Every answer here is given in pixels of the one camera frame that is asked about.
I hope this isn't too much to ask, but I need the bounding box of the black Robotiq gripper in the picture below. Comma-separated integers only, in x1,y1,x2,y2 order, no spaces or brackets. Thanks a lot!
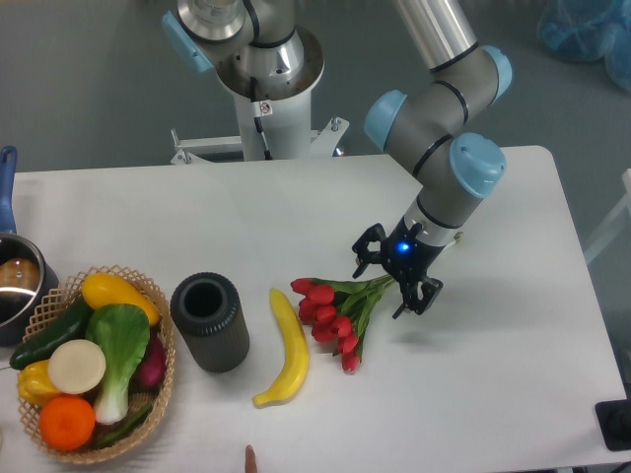
352,219,444,318

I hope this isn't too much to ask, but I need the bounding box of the red tulip bouquet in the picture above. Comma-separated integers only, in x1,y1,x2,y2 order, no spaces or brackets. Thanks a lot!
291,272,399,372

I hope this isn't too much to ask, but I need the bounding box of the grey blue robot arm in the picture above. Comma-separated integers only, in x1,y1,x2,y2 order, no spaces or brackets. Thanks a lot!
162,1,513,313

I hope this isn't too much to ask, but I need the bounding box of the human fingertip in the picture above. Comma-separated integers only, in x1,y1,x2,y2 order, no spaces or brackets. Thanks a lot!
245,444,258,473

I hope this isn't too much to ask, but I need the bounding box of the yellow toy banana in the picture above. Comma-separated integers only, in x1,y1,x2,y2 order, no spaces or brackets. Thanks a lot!
252,288,310,408

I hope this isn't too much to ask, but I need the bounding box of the dark grey ribbed vase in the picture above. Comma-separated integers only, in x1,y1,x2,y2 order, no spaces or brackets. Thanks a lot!
170,272,250,373

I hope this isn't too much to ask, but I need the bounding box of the black device at edge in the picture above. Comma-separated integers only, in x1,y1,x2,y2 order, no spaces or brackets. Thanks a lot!
595,399,630,451

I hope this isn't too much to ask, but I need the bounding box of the purple toy sweet potato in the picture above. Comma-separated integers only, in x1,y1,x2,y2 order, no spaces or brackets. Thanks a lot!
135,332,167,388

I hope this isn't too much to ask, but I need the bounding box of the green toy bok choy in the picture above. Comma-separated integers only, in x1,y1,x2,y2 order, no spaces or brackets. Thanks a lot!
86,304,150,425

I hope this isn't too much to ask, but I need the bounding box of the yellow toy squash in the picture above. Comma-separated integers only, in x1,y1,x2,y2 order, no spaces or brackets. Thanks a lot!
81,273,161,326

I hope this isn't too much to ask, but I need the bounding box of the blue plastic bag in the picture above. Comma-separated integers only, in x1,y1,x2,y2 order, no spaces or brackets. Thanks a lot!
537,1,630,92

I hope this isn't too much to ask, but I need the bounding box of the green toy chili pepper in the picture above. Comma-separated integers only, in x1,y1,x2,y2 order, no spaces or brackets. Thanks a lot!
93,403,153,449

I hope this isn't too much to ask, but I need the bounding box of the dark green toy cucumber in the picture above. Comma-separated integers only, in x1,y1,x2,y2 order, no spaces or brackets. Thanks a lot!
9,296,94,371

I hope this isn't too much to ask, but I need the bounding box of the white round toy slice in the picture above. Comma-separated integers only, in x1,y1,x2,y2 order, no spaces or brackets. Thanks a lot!
47,339,106,395

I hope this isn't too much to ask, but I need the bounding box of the woven wicker basket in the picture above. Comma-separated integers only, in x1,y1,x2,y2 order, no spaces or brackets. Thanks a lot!
18,265,175,465

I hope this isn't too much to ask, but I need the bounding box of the orange toy orange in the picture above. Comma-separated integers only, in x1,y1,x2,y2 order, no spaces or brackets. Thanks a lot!
38,395,96,451

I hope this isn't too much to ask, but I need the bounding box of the yellow toy bell pepper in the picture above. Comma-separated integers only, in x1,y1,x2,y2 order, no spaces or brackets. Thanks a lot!
18,360,62,407

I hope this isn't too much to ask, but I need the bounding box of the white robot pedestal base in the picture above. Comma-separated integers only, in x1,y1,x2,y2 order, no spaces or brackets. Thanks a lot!
165,25,350,165

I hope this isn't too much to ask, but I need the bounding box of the white frame right edge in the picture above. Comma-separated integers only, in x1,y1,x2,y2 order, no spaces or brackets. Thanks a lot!
584,169,630,265

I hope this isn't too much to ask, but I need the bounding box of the black base cable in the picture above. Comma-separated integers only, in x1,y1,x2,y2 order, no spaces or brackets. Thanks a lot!
248,76,273,162

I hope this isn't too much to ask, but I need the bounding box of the blue saucepan with handle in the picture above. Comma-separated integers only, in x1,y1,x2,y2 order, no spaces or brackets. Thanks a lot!
1,146,58,347

